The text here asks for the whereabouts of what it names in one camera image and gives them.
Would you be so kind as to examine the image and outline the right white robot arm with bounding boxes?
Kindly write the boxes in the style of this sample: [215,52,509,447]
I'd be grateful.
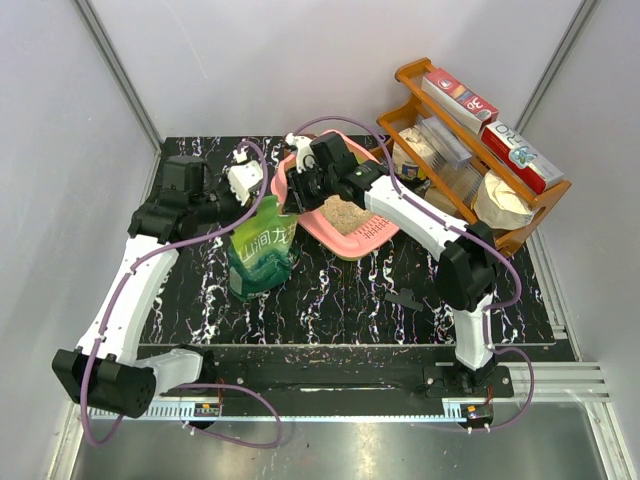
[284,132,497,396]

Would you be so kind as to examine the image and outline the tan sponge block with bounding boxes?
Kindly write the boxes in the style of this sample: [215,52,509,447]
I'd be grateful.
[424,187,458,216]

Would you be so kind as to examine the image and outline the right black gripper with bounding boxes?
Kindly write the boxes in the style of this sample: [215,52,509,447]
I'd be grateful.
[282,163,336,217]

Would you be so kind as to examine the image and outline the black bag clip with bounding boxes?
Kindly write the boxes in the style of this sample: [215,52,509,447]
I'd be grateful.
[384,288,424,312]

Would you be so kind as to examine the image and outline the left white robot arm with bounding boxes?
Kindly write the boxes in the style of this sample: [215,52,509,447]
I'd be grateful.
[52,154,263,418]

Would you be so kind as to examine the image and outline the green cat litter bag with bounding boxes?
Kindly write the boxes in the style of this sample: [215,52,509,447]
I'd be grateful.
[227,195,298,301]

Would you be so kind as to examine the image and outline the red white box upper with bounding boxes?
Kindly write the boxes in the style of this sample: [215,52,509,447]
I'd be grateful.
[421,68,499,134]

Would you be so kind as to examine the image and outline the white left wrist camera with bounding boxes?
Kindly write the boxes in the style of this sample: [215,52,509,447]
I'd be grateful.
[227,150,266,206]

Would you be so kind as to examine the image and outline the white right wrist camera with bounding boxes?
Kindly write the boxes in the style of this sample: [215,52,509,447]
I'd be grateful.
[287,138,316,173]

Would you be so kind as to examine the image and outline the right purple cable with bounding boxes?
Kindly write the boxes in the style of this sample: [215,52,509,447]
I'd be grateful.
[291,115,537,434]

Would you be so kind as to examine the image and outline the pink green litter box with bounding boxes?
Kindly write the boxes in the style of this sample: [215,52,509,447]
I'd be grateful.
[271,133,399,261]

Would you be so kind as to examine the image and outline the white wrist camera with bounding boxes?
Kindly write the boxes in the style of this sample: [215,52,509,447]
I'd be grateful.
[227,150,266,206]
[287,138,316,173]

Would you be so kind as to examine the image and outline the red white box lower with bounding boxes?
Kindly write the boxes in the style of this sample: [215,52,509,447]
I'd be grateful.
[481,120,564,194]

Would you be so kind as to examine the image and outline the brown rectangular block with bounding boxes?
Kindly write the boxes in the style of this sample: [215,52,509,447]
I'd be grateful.
[284,132,316,143]

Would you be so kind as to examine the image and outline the clear plastic box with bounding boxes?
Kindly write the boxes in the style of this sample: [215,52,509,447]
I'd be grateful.
[418,116,472,169]

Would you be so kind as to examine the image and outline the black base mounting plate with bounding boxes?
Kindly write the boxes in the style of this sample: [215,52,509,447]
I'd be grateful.
[189,345,514,400]

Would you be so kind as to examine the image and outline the wooden two-tier shelf rack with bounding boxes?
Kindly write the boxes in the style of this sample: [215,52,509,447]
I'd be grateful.
[377,58,571,257]

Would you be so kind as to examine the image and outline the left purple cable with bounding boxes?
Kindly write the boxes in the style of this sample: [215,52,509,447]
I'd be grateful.
[79,141,285,449]

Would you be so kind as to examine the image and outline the purple cable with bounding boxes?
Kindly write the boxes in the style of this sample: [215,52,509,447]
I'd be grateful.
[291,115,537,434]
[79,141,285,449]

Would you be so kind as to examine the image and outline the red white box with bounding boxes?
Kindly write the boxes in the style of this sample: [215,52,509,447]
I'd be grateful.
[481,120,564,194]
[421,68,499,134]

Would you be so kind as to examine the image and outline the beige paper bag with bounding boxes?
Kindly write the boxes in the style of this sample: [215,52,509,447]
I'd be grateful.
[473,171,535,230]

